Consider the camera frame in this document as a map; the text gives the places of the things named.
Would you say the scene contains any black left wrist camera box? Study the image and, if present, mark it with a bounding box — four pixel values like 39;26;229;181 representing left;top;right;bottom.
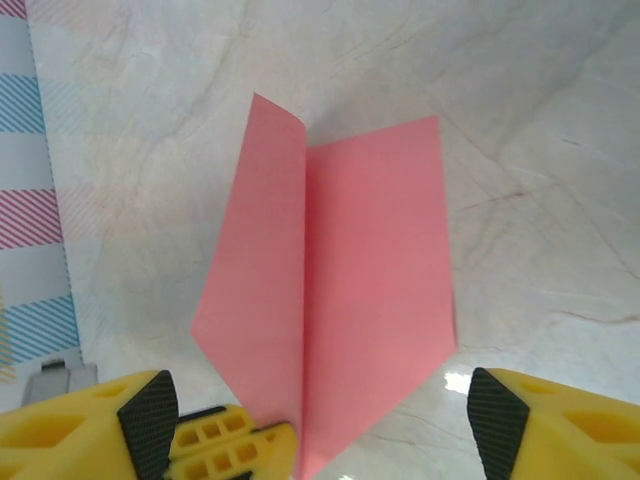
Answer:
22;358;100;407

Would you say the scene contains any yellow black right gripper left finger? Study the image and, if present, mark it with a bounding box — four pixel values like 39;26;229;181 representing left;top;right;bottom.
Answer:
0;369;179;480

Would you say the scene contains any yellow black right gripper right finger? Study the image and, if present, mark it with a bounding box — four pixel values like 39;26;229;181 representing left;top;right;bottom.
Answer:
467;367;640;480

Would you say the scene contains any pink paper sheet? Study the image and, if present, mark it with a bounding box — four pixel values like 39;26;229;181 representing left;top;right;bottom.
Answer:
189;92;459;479

